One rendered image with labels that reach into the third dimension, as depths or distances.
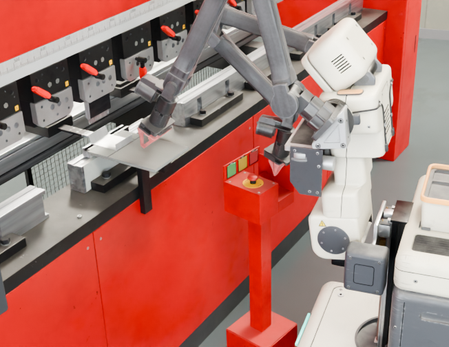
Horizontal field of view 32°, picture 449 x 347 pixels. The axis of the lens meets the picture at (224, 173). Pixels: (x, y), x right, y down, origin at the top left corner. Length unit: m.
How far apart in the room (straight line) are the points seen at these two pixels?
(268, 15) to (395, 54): 2.29
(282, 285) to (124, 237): 1.16
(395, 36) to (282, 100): 2.22
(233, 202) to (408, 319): 0.73
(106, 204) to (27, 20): 0.62
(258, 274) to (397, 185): 1.60
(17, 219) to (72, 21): 0.59
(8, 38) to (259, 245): 1.21
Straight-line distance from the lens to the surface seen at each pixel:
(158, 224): 2.65
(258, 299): 2.96
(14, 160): 2.60
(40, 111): 2.24
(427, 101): 5.40
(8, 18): 2.11
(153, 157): 2.39
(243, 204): 2.67
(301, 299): 3.41
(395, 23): 4.27
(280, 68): 2.12
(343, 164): 2.38
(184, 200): 2.75
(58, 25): 2.25
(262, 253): 2.83
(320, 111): 2.12
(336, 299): 2.96
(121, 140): 2.46
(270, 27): 2.09
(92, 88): 2.39
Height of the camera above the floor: 2.07
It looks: 28 degrees down
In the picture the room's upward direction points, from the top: 2 degrees counter-clockwise
